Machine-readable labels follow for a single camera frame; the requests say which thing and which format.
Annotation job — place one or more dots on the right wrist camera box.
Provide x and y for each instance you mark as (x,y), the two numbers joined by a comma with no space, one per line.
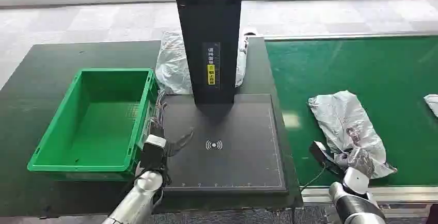
(319,152)

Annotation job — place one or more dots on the white parcel bag dark red print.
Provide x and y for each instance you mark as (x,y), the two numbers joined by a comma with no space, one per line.
(342,120)

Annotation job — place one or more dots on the green plastic crate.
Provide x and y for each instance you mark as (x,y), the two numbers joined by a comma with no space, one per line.
(102,130)

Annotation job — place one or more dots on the black and yellow column sticker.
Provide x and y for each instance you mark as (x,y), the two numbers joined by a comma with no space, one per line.
(211,65)

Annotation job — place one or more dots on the black scanner base plate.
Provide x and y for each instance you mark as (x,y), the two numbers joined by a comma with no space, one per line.
(239,150)

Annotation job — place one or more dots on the green conveyor belt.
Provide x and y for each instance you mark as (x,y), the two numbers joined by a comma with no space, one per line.
(376,65)

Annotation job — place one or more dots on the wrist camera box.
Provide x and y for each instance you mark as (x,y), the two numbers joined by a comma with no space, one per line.
(153,153)
(319,152)

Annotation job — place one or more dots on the metal conveyor frame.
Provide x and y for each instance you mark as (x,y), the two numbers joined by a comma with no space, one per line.
(403,193)

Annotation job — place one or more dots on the white plastic parcel bag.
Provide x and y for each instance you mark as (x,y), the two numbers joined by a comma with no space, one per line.
(432,103)
(171,68)

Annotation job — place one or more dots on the black scanner column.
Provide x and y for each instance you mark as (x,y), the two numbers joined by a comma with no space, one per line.
(205,20)

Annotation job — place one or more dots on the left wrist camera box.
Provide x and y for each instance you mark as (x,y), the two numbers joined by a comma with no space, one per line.
(153,153)

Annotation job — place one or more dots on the robot left arm silver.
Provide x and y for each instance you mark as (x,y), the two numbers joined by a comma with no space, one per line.
(137,198)

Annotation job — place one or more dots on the robot right hand grey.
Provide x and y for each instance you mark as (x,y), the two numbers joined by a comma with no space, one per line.
(361,161)

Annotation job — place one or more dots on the robot right arm silver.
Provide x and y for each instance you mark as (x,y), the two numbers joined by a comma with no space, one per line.
(356,205)

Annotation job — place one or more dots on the robot left hand grey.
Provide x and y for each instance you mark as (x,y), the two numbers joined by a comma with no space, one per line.
(179,144)

